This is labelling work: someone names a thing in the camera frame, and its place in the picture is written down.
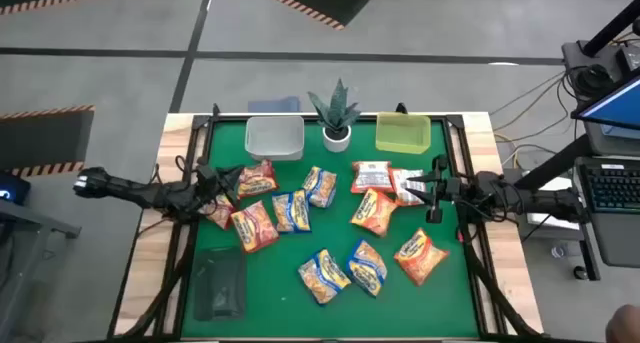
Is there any black coiled cable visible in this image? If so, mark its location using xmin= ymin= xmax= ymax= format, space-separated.
xmin=569 ymin=62 xmax=615 ymax=100

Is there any grey metal desk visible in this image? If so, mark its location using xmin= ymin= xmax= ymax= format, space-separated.
xmin=0 ymin=197 xmax=82 ymax=334

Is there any monitor with blue screen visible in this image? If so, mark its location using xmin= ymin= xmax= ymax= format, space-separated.
xmin=571 ymin=75 xmax=640 ymax=134

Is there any black device with blue light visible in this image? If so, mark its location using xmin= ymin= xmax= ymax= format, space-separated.
xmin=0 ymin=170 xmax=32 ymax=207

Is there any black stand leg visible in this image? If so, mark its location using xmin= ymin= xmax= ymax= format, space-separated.
xmin=514 ymin=132 xmax=594 ymax=192

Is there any red Maruchan ramen pack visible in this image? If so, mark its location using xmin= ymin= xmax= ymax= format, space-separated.
xmin=198 ymin=192 xmax=240 ymax=232
xmin=235 ymin=158 xmax=280 ymax=200
xmin=229 ymin=199 xmax=281 ymax=255

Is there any grey plastic bin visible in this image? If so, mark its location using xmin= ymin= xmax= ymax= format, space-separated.
xmin=243 ymin=114 xmax=306 ymax=163

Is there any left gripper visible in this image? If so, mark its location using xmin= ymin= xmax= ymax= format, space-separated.
xmin=192 ymin=156 xmax=245 ymax=219

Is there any grey keyboard tray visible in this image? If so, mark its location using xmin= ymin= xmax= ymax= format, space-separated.
xmin=573 ymin=155 xmax=640 ymax=269

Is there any blue Maruchan ramen pack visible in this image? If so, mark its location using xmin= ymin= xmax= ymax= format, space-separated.
xmin=301 ymin=165 xmax=339 ymax=209
xmin=297 ymin=247 xmax=353 ymax=307
xmin=271 ymin=188 xmax=313 ymax=235
xmin=344 ymin=238 xmax=389 ymax=299

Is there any green felt table mat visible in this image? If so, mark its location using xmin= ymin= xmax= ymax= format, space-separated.
xmin=180 ymin=117 xmax=480 ymax=340

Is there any white labelled box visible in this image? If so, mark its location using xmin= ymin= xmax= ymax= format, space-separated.
xmin=517 ymin=175 xmax=574 ymax=230

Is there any person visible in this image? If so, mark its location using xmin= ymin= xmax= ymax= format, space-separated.
xmin=604 ymin=304 xmax=640 ymax=343

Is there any white-red snack packet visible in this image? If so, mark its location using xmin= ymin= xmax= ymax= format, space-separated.
xmin=387 ymin=166 xmax=429 ymax=208

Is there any grey equipment box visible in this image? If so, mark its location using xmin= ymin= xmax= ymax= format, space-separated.
xmin=560 ymin=40 xmax=640 ymax=87

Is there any black camera pole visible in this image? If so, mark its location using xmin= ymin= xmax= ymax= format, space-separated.
xmin=582 ymin=0 xmax=640 ymax=59

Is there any yellow-green plastic bin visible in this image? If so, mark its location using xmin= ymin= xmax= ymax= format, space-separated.
xmin=374 ymin=111 xmax=433 ymax=156

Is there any dark translucent plastic bin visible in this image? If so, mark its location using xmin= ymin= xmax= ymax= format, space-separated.
xmin=192 ymin=246 xmax=249 ymax=322

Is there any black backlit keyboard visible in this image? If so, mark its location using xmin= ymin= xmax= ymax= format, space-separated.
xmin=582 ymin=161 xmax=640 ymax=215

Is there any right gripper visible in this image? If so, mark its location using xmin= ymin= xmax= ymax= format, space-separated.
xmin=405 ymin=155 xmax=464 ymax=224

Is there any artificial plant in white pot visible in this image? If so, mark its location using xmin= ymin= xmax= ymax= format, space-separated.
xmin=306 ymin=77 xmax=362 ymax=154

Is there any black aluminium table frame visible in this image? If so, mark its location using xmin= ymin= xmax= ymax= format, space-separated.
xmin=107 ymin=101 xmax=546 ymax=343

